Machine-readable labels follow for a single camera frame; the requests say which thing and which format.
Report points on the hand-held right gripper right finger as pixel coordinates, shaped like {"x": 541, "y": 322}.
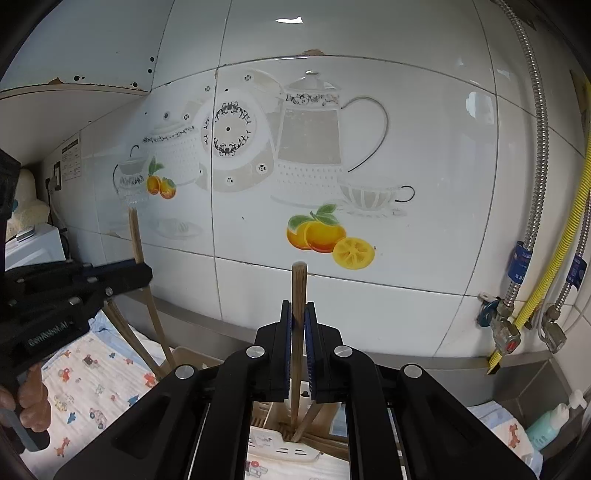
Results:
{"x": 311, "y": 355}

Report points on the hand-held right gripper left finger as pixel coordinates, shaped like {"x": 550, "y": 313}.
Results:
{"x": 287, "y": 355}

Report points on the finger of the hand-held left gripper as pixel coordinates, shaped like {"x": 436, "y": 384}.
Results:
{"x": 115, "y": 270}
{"x": 92, "y": 297}

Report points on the wooden chopstick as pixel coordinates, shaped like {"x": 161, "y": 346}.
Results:
{"x": 309, "y": 422}
{"x": 134, "y": 341}
{"x": 136, "y": 240}
{"x": 299, "y": 286}

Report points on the white plastic chopstick holder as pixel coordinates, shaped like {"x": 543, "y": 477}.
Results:
{"x": 277, "y": 444}

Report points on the person's left hand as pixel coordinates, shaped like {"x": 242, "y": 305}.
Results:
{"x": 36, "y": 397}

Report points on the printed baby cloth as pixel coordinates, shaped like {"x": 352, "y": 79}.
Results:
{"x": 92, "y": 383}

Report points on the white appliance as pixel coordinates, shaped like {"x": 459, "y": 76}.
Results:
{"x": 37, "y": 254}

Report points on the cream fluffy cloth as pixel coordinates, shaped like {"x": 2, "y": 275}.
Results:
{"x": 30, "y": 203}

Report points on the metal valve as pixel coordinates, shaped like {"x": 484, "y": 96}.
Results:
{"x": 505, "y": 330}
{"x": 554, "y": 332}

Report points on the teal pump bottle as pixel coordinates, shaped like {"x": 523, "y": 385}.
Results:
{"x": 547, "y": 427}

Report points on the black wall socket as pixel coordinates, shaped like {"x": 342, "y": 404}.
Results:
{"x": 56, "y": 177}

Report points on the wall label sheet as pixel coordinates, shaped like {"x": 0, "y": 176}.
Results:
{"x": 71, "y": 157}

